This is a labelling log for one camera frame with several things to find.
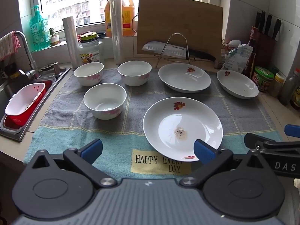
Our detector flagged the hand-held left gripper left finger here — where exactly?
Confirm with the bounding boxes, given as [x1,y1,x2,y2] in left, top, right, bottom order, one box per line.
[28,139,118,189]

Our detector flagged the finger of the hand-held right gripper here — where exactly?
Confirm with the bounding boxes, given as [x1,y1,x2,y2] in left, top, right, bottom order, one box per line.
[244,133,300,155]
[284,124,300,137]

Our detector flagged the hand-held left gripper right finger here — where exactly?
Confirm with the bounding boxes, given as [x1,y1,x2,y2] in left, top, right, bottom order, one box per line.
[179,139,276,188]

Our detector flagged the white plate red flowers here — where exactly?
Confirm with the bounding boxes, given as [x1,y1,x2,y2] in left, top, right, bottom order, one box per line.
[158,63,212,93]
[143,97,223,162]
[216,70,259,99]

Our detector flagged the white bowl pink flowers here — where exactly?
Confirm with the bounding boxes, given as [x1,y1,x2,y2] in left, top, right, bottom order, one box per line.
[83,83,127,120]
[73,62,104,87]
[117,61,152,87]

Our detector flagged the dark bottle yellow label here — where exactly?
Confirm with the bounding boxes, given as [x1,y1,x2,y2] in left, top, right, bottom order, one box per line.
[290,84,300,110]

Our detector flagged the grey bottle red cap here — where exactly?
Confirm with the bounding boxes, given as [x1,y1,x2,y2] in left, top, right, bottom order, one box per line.
[279,68,300,105]

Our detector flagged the grey and teal checked towel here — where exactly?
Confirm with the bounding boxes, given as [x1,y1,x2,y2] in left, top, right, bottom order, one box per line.
[23,68,284,181]

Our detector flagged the small yellow lidded jar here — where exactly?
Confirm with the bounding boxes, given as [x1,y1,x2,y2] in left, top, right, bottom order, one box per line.
[269,73,285,98]

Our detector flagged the green lidded sauce jar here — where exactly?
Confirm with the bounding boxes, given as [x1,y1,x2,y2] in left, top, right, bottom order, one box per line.
[252,66,275,92]

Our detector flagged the red drain basket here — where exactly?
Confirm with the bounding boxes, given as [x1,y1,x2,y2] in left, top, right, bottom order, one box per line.
[5,80,53,130]

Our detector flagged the red white basin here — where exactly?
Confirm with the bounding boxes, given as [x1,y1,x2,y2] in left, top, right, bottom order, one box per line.
[5,82,46,127]

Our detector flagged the white printed paper bag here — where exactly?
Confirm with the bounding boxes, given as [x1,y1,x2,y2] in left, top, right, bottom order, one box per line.
[222,44,254,73]

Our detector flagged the dark wooden knife block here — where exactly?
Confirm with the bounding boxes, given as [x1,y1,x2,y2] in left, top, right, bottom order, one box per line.
[254,31,277,71]

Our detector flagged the metal sink knob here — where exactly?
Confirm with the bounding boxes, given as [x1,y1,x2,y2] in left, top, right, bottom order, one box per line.
[53,62,62,77]

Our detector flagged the dark sauce bottle red label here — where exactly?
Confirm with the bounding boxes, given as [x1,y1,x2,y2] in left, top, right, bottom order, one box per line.
[242,26,258,75]

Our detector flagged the red and white bag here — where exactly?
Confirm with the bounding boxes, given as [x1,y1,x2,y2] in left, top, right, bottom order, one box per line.
[220,40,242,64]

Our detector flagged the glass jar green lid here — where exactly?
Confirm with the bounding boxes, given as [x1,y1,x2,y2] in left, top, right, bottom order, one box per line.
[78,31,105,64]

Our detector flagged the stainless steel sink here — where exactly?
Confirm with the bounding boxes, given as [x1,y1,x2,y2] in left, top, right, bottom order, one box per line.
[0,67,72,142]

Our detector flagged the small potted plant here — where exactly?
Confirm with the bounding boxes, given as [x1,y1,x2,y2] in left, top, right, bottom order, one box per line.
[48,28,61,47]

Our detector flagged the metal faucet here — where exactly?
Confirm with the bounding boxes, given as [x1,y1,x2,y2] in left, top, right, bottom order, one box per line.
[14,31,41,79]

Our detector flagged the clear plastic wrap roll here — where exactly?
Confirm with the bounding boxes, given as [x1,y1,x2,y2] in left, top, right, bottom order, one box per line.
[110,0,124,65]

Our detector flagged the green dish soap bottle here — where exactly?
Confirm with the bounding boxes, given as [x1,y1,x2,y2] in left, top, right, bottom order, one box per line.
[29,5,51,52]

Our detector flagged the pink dish cloth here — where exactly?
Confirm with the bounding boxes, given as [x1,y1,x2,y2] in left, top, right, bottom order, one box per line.
[0,31,21,61]

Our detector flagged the bamboo cutting board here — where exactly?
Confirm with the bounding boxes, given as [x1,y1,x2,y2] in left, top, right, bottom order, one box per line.
[136,0,223,62]

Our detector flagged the large orange cooking wine jug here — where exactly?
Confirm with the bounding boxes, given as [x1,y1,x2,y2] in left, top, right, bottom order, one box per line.
[105,0,135,37]

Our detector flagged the window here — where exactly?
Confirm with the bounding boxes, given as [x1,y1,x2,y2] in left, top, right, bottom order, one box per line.
[37,0,202,27]

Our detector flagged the black handled kitchen knife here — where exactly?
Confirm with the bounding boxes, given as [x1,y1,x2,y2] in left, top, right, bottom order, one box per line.
[142,41,216,62]

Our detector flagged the metal wire rack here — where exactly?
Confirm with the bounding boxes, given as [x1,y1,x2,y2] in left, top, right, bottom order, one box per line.
[153,33,191,67]

